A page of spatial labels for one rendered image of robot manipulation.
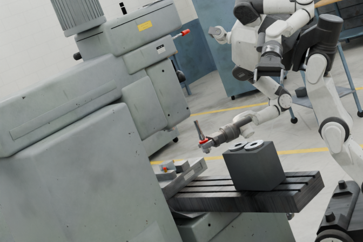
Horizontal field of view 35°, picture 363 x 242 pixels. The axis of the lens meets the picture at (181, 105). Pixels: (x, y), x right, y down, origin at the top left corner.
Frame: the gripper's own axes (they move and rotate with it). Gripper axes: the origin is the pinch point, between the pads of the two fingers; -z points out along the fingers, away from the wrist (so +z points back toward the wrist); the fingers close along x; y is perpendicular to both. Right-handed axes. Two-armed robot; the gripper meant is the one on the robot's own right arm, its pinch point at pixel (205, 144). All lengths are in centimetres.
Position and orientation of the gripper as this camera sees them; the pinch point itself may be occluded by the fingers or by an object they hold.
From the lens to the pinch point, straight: 296.5
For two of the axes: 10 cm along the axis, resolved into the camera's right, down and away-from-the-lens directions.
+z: 8.6, -4.0, 3.0
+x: 3.5, 0.5, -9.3
